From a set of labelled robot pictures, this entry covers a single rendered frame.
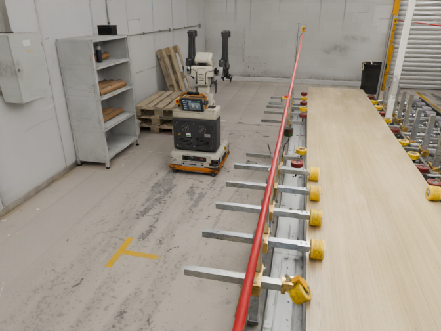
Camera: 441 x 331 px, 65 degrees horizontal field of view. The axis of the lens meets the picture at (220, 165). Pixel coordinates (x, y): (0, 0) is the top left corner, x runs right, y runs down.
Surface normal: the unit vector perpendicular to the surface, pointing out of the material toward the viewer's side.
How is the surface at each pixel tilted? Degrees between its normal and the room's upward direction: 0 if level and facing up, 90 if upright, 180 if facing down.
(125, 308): 0
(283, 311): 0
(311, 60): 90
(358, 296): 0
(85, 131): 90
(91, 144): 90
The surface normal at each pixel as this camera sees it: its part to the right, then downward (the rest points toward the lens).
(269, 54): -0.22, 0.40
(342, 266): 0.00, -0.91
